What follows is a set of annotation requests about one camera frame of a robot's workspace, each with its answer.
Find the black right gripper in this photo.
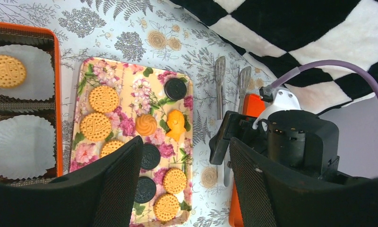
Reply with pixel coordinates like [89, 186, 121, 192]
[209, 56, 339, 182]

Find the round tan biscuit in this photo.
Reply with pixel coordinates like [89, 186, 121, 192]
[154, 193, 180, 221]
[163, 168, 187, 194]
[0, 55, 27, 88]
[100, 140, 124, 158]
[79, 113, 112, 142]
[89, 86, 120, 113]

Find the floral table mat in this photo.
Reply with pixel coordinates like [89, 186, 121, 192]
[0, 0, 277, 227]

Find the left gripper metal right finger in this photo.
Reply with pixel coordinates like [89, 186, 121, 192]
[230, 138, 378, 227]

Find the orange fish shaped cookie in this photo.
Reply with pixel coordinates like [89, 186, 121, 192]
[166, 110, 186, 142]

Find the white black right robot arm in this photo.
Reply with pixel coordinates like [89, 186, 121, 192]
[209, 60, 355, 181]

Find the black sandwich cookie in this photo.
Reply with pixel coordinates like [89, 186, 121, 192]
[134, 176, 156, 204]
[164, 78, 187, 101]
[141, 144, 161, 172]

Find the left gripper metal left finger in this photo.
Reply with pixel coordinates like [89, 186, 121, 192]
[0, 136, 143, 227]

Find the black white checkered pillow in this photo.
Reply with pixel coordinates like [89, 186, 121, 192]
[168, 0, 378, 115]

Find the round swirl butter cookie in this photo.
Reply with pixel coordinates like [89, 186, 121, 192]
[135, 114, 157, 136]

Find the white paper cupcake liner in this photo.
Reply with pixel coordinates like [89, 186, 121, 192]
[0, 115, 56, 179]
[0, 44, 55, 101]

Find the floral cookie tray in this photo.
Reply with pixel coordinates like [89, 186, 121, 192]
[68, 57, 194, 227]

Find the orange box lid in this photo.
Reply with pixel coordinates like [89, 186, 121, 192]
[229, 94, 266, 227]

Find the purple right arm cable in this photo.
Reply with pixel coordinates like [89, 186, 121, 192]
[259, 59, 378, 129]

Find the orange compartment cookie box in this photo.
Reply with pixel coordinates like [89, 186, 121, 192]
[0, 22, 63, 178]

